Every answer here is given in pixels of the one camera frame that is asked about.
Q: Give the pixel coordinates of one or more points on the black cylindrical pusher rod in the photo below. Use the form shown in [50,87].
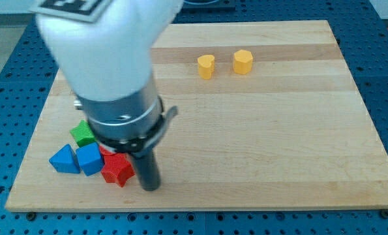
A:
[146,169]

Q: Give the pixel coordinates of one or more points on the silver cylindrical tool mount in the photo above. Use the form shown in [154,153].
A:
[133,123]

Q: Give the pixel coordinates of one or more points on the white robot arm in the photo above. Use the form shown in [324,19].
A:
[104,50]

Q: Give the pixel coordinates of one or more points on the yellow heart block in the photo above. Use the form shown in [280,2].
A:
[206,66]

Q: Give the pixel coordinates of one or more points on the red star block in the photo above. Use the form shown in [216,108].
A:
[117,169]

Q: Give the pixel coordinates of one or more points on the red block behind rod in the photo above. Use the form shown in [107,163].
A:
[105,152]

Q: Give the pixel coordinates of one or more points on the green star block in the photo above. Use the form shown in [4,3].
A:
[82,134]

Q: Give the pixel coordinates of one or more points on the blue cube block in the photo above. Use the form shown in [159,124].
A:
[90,159]

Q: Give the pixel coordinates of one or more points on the blue triangle block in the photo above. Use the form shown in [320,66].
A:
[64,161]

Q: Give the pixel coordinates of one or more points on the black white fiducial tag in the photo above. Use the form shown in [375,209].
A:
[79,10]

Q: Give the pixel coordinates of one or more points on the yellow hexagon block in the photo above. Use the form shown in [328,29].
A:
[242,62]

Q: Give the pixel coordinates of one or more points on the wooden board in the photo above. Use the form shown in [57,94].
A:
[292,134]

